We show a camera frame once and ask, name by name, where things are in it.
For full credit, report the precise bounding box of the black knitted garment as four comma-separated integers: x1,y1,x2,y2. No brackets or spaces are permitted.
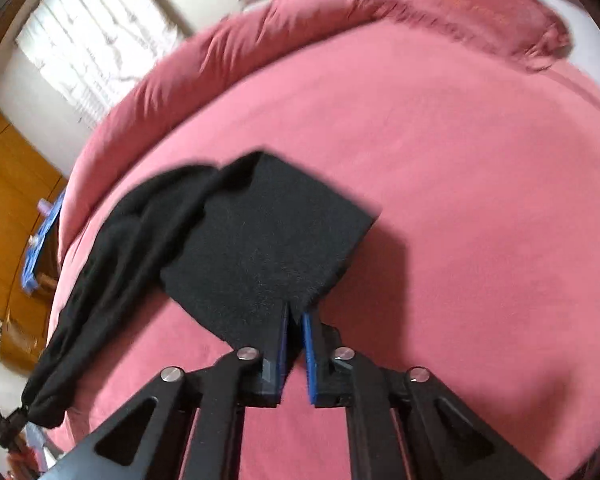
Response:
21,151,375,429

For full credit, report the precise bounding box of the pink bed sheet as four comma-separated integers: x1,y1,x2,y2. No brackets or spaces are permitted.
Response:
54,22,600,479

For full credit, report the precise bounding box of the wooden wardrobe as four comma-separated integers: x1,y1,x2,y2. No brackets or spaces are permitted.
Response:
0,111,67,373

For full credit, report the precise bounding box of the white window curtain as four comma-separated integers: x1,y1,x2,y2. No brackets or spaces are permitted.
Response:
16,0,184,127

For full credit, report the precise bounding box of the pink rolled duvet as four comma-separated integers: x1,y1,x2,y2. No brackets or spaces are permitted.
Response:
58,0,391,258

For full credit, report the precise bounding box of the pink pillow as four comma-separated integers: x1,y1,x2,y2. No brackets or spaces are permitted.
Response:
362,0,572,72

